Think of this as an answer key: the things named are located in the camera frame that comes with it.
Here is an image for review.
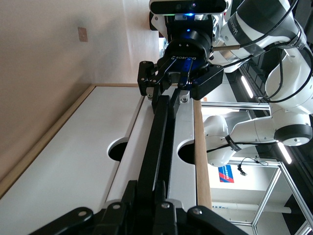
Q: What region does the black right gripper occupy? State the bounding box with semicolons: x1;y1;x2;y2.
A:
136;28;224;118

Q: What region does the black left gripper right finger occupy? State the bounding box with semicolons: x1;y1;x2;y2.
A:
156;181;248;235

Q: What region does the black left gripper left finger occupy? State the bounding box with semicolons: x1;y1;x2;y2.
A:
29;180;152;235

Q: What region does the light wooden drawer cabinet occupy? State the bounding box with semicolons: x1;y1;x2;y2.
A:
0;83;213;210

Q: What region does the white pipe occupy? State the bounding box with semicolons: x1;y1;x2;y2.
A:
212;202;292;214

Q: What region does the white ceiling light strip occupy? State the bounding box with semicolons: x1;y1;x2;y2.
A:
277;141;292;165
240;75;254;98

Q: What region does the tan tape patch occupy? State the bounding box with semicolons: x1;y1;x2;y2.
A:
77;26;89;43

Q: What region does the red blue wall sign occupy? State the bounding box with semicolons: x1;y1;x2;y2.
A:
218;164;236;184

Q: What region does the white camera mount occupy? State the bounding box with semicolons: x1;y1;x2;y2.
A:
149;13;172;40

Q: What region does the small dangling connector cable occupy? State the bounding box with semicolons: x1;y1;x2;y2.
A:
236;156;261;177

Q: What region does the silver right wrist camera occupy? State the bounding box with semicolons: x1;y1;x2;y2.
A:
149;0;231;16

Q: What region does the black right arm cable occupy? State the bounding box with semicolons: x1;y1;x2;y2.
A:
211;0;313;104

